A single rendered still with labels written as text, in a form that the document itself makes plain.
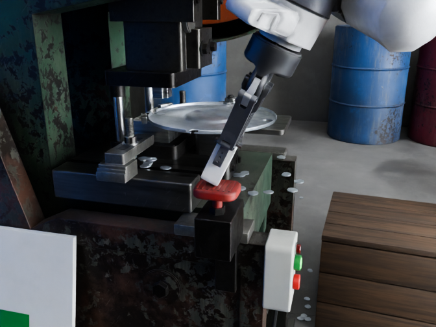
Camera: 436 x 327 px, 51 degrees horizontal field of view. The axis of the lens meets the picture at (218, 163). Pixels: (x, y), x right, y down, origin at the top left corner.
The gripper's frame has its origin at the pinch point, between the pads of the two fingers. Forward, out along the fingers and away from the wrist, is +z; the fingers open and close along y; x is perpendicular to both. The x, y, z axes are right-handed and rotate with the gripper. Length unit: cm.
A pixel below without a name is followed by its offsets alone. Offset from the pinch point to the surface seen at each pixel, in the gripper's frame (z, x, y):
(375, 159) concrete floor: 53, -76, 258
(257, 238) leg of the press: 13.2, -11.8, 8.7
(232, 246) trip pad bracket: 10.8, -8.1, -1.8
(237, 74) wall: 69, 54, 363
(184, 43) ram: -8.0, 19.8, 27.5
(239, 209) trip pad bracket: 6.9, -6.4, 3.1
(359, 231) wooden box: 29, -43, 71
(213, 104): 6.7, 11.9, 46.1
